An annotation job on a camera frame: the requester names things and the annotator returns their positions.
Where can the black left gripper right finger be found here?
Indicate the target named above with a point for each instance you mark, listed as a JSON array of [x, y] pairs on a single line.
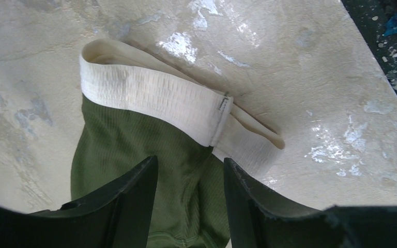
[[261, 217]]

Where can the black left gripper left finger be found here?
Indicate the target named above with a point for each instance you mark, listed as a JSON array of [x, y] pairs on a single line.
[[117, 214]]

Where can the olive green underwear cream waistband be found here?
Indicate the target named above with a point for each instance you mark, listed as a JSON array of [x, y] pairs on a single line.
[[135, 106]]

